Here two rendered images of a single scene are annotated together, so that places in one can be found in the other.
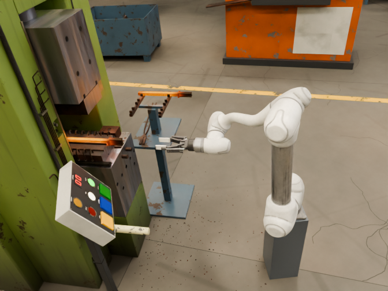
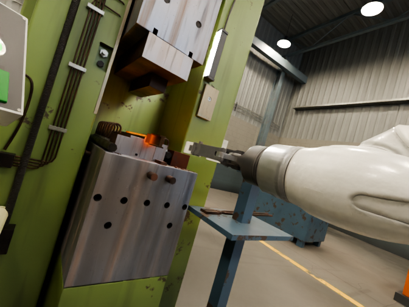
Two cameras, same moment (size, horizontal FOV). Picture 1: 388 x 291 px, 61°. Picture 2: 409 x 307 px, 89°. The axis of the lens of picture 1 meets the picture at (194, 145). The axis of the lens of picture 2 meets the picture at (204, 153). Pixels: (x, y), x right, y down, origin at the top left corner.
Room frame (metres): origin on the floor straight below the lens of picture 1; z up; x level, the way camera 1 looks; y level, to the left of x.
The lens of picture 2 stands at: (1.22, -0.15, 0.98)
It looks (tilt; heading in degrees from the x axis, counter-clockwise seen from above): 2 degrees up; 40
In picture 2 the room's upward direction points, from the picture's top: 16 degrees clockwise
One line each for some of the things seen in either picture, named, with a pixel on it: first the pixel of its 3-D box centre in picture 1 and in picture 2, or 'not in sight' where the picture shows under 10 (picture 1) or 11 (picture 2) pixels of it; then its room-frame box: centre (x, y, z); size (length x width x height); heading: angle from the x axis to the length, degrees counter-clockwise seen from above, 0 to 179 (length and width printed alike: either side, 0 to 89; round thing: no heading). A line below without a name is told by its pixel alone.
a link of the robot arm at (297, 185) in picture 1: (289, 191); not in sight; (1.35, -0.53, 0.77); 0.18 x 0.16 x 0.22; 150
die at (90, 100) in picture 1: (59, 97); (149, 67); (1.73, 0.74, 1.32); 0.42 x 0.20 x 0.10; 77
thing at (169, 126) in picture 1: (156, 132); (240, 222); (2.12, 0.28, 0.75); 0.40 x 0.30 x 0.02; 166
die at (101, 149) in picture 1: (77, 147); (126, 141); (1.73, 0.74, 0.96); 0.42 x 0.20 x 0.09; 77
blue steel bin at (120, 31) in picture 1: (120, 33); (288, 216); (5.84, 1.07, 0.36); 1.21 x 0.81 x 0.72; 77
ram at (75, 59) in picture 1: (48, 53); (172, 23); (1.78, 0.73, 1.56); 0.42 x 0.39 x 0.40; 77
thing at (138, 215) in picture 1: (106, 215); (92, 292); (1.79, 0.74, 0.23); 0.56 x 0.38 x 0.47; 77
